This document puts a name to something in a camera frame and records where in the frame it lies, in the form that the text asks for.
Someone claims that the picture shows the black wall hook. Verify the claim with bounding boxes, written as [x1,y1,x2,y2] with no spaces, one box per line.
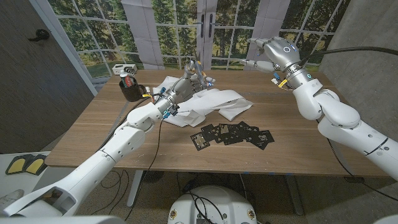
[27,29,50,42]

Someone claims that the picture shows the white power strip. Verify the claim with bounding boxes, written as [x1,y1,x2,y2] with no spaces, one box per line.
[112,63,138,76]

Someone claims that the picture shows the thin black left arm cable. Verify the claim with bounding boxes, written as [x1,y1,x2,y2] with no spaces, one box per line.
[90,117,165,222]

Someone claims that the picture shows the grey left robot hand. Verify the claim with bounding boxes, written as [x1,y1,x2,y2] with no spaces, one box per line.
[156,60,216,116]

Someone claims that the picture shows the white receipt paper strip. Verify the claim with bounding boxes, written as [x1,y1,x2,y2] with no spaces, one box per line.
[154,72,254,128]

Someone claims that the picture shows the white red toothpaste tube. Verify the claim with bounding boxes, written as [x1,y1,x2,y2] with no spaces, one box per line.
[119,70,135,88]

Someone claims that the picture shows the black ribbed round object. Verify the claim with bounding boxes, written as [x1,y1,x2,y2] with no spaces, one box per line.
[142,170,165,184]

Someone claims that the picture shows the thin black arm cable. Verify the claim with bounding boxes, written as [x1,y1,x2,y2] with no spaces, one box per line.
[90,117,165,222]
[326,138,398,202]

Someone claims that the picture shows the white sneaker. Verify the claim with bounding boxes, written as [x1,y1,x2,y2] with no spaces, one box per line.
[0,189,25,210]

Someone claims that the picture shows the black torso cable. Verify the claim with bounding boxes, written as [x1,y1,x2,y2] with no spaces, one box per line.
[183,191,225,224]

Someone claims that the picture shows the dark brown mug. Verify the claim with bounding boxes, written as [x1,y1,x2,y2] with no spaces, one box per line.
[119,77,147,103]

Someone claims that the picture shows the printed forest window backdrop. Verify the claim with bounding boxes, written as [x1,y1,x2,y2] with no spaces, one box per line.
[29,0,352,96]

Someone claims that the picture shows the grey table leg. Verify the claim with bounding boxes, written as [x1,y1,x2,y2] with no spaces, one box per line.
[285,174,305,216]

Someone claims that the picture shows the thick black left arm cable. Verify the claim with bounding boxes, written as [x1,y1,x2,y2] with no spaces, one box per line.
[98,95,156,151]

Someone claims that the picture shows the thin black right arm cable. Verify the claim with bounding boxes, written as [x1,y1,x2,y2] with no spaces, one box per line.
[326,138,398,202]

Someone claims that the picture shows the orange handled scissors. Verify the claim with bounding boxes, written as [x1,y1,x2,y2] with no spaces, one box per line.
[186,52,215,90]

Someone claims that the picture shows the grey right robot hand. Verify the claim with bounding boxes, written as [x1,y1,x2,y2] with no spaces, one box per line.
[239,36,313,91]

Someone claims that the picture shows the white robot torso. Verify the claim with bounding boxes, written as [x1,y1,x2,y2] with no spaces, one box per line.
[167,185,258,224]

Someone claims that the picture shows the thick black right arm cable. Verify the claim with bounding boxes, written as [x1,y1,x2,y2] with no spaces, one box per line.
[300,46,398,66]

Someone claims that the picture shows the black playing card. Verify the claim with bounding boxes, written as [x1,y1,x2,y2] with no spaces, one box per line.
[248,129,275,151]
[231,123,246,135]
[221,132,245,146]
[200,123,219,142]
[235,121,261,138]
[217,123,233,139]
[190,131,211,152]

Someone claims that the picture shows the white table leg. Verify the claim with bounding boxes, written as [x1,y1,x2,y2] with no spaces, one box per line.
[126,169,144,208]

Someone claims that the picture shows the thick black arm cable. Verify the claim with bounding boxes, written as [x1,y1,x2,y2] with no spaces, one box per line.
[300,46,398,66]
[98,95,156,151]

